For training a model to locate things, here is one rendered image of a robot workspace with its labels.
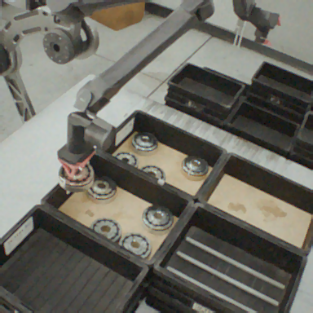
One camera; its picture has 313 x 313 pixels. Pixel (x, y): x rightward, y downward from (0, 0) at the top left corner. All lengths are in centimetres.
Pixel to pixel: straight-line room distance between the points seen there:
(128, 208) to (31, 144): 60
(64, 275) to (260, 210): 73
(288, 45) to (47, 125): 294
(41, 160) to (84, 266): 62
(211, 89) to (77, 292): 179
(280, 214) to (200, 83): 138
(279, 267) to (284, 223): 20
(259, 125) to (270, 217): 125
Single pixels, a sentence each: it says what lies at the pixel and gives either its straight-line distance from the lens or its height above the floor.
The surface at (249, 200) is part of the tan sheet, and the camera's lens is 161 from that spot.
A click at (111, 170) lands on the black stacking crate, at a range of 150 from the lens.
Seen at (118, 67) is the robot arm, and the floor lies 137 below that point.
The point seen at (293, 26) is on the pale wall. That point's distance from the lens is 430.
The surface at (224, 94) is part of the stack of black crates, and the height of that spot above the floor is 49.
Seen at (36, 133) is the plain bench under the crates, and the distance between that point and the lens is 193.
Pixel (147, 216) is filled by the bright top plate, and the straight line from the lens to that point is 142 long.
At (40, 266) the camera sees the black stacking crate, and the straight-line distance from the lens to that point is 133.
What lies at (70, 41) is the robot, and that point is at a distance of 162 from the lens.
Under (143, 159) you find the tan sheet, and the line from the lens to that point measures 164.
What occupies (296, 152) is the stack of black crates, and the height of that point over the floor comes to 49.
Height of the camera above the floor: 195
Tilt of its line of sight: 42 degrees down
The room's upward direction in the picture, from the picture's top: 11 degrees clockwise
